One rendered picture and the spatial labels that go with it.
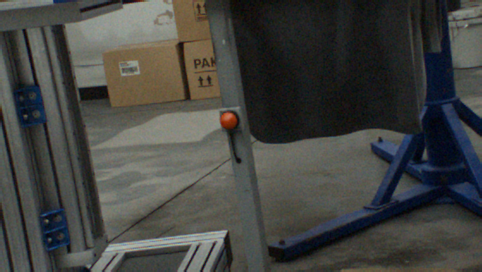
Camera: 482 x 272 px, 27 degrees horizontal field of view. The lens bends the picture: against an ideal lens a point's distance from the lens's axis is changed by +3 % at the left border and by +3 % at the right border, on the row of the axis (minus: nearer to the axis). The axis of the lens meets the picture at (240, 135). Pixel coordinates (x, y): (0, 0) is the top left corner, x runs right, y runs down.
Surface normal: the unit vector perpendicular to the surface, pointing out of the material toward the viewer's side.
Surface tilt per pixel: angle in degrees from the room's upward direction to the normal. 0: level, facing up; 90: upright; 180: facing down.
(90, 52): 90
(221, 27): 90
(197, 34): 91
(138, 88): 90
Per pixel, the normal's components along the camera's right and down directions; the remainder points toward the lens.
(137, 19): -0.36, 0.23
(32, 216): -0.13, 0.21
